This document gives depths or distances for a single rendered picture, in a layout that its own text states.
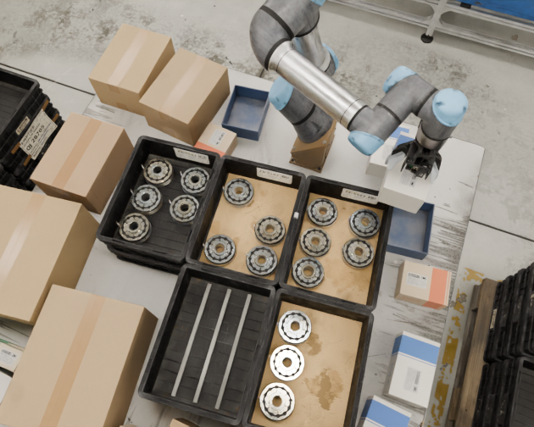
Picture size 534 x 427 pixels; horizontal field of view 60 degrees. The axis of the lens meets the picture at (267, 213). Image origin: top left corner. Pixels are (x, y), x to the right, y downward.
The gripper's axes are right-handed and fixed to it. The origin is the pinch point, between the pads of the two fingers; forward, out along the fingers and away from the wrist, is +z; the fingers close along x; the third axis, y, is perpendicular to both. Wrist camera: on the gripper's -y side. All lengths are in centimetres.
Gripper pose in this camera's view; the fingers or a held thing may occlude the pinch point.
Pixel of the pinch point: (409, 169)
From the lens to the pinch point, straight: 141.3
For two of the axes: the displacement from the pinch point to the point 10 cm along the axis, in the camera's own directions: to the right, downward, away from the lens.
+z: 0.0, 3.9, 9.2
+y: -3.6, 8.6, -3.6
